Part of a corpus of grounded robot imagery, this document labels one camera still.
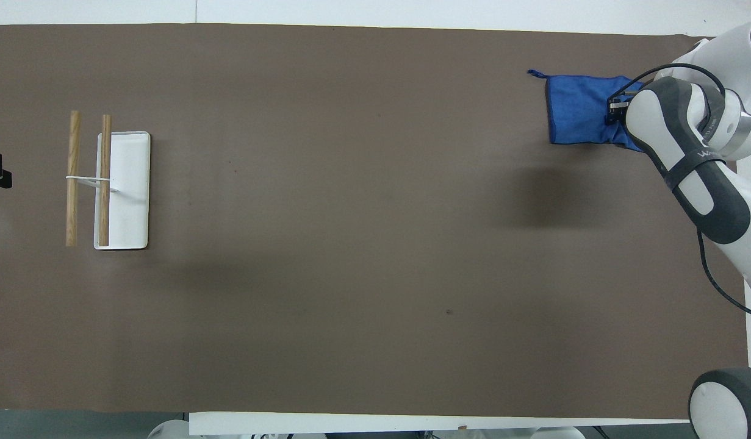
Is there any blue towel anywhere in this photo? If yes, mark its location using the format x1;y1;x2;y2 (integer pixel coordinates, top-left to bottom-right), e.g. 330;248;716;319
527;68;648;154

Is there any white rack with wooden bars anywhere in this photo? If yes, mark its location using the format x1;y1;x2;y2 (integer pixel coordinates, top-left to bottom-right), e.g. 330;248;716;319
65;110;152;251

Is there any black cable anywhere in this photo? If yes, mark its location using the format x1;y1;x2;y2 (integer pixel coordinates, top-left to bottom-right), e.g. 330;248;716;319
608;62;751;321

